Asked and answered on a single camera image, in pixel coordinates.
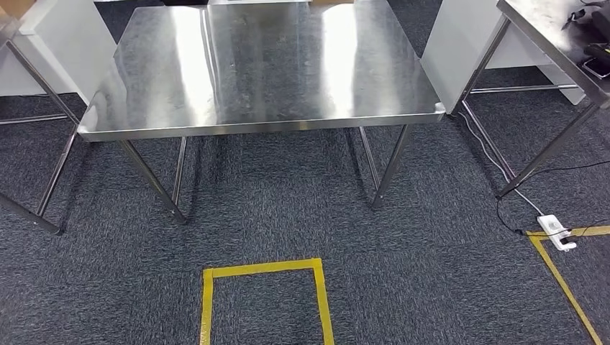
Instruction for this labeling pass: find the black floor cable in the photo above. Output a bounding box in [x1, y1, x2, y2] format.
[495, 159, 610, 238]

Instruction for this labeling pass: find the black smartphone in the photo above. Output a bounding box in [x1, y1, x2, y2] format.
[581, 57, 610, 81]

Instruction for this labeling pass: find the stainless steel table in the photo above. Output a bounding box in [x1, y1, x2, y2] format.
[450, 0, 610, 200]
[0, 19, 80, 235]

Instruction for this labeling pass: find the black cable bundle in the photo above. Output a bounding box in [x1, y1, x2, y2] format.
[561, 0, 610, 42]

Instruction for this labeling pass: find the white table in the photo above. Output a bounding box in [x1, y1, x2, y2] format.
[0, 0, 118, 106]

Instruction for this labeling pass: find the white floor cable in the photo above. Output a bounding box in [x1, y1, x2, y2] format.
[456, 111, 545, 219]

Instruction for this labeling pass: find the stainless steel workbench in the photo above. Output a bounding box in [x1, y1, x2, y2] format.
[77, 0, 447, 225]

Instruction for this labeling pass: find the black device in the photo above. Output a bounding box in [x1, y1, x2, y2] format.
[583, 42, 610, 60]

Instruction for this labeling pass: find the white cabinet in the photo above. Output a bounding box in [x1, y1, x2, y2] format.
[420, 0, 586, 115]

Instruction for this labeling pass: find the white power strip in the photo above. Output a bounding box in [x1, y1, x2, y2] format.
[537, 214, 578, 252]

